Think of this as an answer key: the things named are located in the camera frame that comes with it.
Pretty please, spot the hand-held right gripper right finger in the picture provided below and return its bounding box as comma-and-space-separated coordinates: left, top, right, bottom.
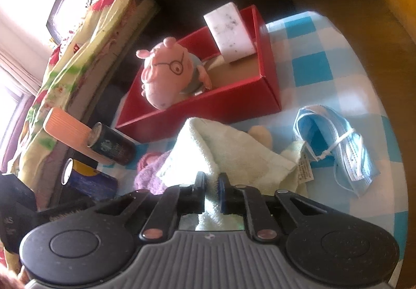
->
218, 173, 313, 243

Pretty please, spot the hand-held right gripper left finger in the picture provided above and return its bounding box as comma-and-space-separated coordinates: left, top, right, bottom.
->
94, 172, 209, 241

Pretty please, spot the pale green towel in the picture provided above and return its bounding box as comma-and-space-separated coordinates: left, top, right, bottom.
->
156, 117, 314, 231

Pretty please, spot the purple and pink knitted sock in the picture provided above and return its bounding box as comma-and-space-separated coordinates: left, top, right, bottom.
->
134, 150, 183, 197

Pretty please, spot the beige plush toy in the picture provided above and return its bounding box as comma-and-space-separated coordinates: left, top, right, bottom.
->
249, 125, 274, 150

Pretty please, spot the red cardboard box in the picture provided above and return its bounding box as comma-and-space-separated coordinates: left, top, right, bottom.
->
115, 4, 282, 143

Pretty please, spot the pink pig plush toy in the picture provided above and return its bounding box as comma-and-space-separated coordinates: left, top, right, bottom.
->
136, 36, 213, 111

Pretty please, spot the blue face mask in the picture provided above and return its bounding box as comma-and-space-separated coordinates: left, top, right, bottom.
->
292, 105, 381, 198

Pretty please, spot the white speckled sponge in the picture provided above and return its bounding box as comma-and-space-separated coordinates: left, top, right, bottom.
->
203, 2, 256, 65

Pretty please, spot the blue drink can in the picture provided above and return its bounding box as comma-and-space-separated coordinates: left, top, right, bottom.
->
62, 158, 118, 202

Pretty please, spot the orange ribbed plastic piece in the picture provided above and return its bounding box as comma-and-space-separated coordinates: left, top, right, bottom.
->
43, 107, 114, 166

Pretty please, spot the round tan lid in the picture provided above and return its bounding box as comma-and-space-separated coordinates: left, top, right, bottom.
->
87, 123, 136, 166

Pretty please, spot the pale curtain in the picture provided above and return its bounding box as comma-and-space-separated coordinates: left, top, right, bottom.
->
0, 45, 43, 120

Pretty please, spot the blue white checked mat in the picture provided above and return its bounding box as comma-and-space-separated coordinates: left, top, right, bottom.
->
107, 9, 407, 221

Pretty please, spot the bed mattress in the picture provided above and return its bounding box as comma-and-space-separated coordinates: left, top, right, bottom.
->
75, 0, 161, 120

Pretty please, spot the floral bed blanket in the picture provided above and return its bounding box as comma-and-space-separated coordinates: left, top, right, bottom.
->
0, 0, 150, 244

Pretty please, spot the dark bed frame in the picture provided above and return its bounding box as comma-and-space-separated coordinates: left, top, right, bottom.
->
49, 9, 163, 205

